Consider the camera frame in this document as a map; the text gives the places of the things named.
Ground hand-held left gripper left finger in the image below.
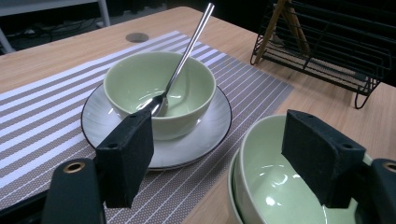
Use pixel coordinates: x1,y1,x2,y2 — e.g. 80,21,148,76
94,109,155,209

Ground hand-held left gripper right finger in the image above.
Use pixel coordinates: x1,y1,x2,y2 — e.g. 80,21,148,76
280,108,367,209

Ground metal spoon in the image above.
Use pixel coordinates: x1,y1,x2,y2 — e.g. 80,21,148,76
134,2,216,118

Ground white plate with black rim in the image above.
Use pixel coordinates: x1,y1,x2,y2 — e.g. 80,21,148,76
80,82,233,172

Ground green bowl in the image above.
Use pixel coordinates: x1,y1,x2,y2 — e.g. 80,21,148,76
232,113,375,224
227,148,247,224
103,50,218,142

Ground black wire basket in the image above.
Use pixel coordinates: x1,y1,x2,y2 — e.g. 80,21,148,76
249,0,396,110

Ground wooden chopstick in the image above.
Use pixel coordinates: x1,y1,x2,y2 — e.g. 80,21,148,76
254,0,289,64
285,4,311,54

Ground striped placemat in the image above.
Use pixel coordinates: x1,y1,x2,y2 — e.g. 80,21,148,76
0,30,294,224

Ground grey round table grommet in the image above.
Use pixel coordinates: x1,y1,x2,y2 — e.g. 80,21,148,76
125,32,150,44

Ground white metal stand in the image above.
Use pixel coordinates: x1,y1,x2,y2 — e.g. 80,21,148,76
0,0,111,54

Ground floor cables under stand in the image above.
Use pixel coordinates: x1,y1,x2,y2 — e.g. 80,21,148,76
6,17,106,43

